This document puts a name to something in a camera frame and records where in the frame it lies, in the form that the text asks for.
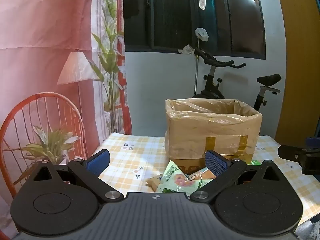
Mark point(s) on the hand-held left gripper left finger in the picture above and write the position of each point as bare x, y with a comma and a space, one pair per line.
96, 161

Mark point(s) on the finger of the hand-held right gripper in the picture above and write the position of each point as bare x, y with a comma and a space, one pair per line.
290, 152
313, 143

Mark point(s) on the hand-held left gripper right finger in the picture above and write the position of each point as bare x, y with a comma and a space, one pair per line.
217, 162

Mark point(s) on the clear packet of orange cake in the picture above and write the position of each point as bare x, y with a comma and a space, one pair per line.
206, 173

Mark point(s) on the brown cardboard box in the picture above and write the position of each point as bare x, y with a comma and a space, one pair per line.
190, 163

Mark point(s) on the green snack packet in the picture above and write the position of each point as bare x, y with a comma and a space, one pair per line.
172, 180

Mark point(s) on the checked floral tablecloth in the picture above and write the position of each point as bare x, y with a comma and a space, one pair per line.
130, 160

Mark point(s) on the clear plastic box liner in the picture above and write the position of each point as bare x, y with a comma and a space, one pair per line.
200, 132

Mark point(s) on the small green packet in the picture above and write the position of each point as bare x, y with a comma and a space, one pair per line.
255, 162

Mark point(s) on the brown snack packet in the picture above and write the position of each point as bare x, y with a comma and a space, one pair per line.
153, 182

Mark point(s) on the black exercise bike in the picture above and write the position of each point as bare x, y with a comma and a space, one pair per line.
212, 87

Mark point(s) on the yellow door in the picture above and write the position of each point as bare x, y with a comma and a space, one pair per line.
297, 67

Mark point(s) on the metal pole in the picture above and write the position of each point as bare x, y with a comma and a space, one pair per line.
196, 75

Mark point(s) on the crumpled white cloth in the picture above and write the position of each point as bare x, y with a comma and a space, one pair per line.
187, 50

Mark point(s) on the white hanging cap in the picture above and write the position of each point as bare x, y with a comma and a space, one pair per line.
202, 33

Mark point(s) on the printed backdrop curtain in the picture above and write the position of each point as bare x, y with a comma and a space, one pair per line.
37, 42

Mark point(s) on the dark window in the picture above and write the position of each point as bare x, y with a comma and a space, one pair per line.
170, 17

